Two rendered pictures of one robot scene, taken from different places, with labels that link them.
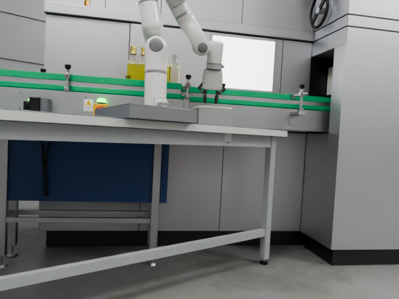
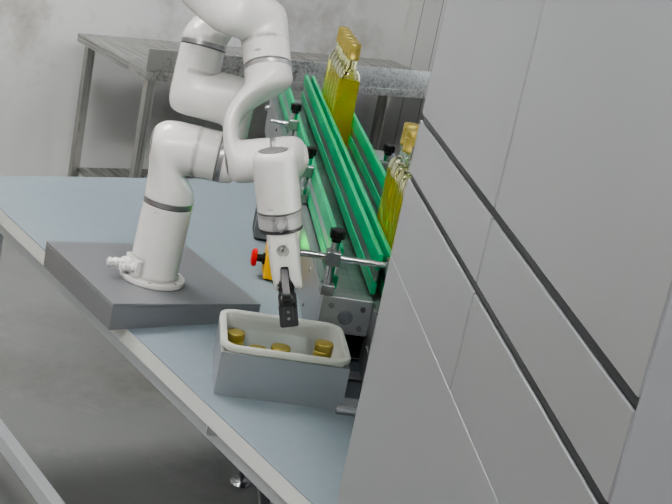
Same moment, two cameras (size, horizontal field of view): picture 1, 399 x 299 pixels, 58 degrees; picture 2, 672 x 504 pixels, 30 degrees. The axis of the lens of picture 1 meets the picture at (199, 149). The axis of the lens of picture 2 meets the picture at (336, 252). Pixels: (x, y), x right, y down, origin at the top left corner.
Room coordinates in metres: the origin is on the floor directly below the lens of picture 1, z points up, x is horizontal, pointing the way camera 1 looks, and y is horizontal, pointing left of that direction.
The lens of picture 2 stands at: (1.96, -2.07, 1.64)
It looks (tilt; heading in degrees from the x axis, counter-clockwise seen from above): 17 degrees down; 92
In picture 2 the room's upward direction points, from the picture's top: 12 degrees clockwise
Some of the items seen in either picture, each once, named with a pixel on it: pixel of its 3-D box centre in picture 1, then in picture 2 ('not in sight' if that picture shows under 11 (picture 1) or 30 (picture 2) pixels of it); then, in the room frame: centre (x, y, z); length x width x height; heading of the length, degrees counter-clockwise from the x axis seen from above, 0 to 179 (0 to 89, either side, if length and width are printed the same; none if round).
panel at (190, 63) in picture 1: (205, 60); not in sight; (2.21, -0.01, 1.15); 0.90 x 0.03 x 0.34; 101
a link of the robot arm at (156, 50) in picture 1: (156, 56); (181, 164); (1.58, 0.21, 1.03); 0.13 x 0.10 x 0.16; 4
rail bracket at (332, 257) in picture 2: (187, 87); (345, 263); (1.93, 0.08, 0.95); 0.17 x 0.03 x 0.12; 11
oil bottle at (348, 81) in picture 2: not in sight; (345, 93); (1.81, 1.34, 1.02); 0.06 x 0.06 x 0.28; 11
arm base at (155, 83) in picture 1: (157, 91); (152, 241); (1.55, 0.19, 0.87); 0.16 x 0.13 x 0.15; 37
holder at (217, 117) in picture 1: (209, 118); (294, 363); (1.88, -0.04, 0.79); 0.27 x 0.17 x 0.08; 11
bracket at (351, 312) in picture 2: (185, 105); (344, 314); (1.94, 0.09, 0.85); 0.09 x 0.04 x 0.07; 11
